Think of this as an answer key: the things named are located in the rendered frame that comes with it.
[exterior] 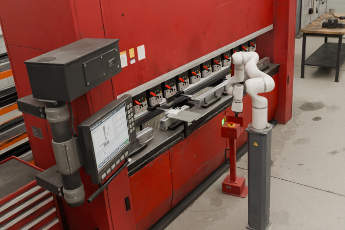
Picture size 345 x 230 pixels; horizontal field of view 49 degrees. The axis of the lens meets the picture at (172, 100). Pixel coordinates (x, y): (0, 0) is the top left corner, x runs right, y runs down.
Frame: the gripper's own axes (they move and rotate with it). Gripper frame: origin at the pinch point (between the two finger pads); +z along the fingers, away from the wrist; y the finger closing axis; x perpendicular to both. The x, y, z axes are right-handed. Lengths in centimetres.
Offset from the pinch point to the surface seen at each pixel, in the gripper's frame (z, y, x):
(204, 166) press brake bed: 57, -24, -17
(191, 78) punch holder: -35, -43, -13
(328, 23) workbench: -14, 47, 386
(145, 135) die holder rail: -5, -56, -81
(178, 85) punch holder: -35, -47, -32
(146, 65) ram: -65, -58, -72
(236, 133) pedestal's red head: 11.4, 5.4, -15.2
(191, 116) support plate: -13, -28, -46
